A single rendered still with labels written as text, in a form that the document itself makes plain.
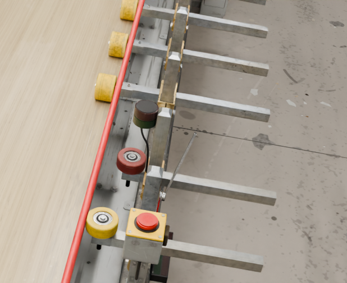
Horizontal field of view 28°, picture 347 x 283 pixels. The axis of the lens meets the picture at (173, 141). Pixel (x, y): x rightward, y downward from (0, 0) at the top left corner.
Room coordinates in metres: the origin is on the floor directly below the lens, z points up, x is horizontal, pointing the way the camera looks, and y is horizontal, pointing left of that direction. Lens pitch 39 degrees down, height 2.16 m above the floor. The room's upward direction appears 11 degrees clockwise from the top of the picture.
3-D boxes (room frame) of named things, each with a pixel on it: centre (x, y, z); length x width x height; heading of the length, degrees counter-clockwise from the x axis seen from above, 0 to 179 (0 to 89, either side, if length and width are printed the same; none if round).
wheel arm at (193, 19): (2.22, 0.00, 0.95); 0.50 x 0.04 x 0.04; 92
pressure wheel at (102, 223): (1.22, 0.13, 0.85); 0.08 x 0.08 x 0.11
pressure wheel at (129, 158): (1.47, 0.10, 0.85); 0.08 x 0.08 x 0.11
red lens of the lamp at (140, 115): (1.43, 0.08, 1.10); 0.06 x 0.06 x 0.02
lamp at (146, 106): (1.43, 0.08, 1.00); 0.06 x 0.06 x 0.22; 2
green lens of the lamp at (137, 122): (1.43, 0.08, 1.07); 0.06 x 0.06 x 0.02
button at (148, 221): (0.92, 0.02, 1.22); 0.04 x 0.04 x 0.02
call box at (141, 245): (0.92, 0.02, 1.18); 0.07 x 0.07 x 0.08; 2
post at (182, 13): (1.93, 0.05, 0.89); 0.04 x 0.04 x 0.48; 2
